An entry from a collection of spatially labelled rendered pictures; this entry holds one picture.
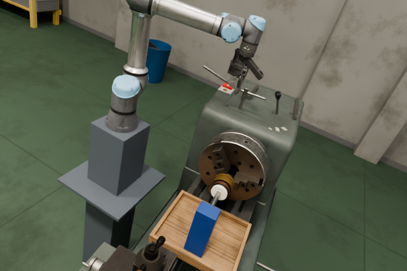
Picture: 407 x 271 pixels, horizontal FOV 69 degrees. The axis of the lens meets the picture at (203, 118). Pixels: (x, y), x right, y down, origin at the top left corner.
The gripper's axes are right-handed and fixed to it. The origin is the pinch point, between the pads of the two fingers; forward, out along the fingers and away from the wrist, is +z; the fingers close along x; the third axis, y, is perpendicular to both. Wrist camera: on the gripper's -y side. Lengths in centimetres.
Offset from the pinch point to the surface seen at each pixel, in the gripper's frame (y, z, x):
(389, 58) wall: -126, 5, -280
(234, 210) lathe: -20, 50, 21
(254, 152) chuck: -18.3, 13.6, 22.1
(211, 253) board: -18, 48, 51
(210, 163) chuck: -1.9, 27.8, 23.0
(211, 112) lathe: 8.3, 12.7, 5.9
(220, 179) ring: -9.8, 24.2, 34.8
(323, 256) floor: -103, 135, -63
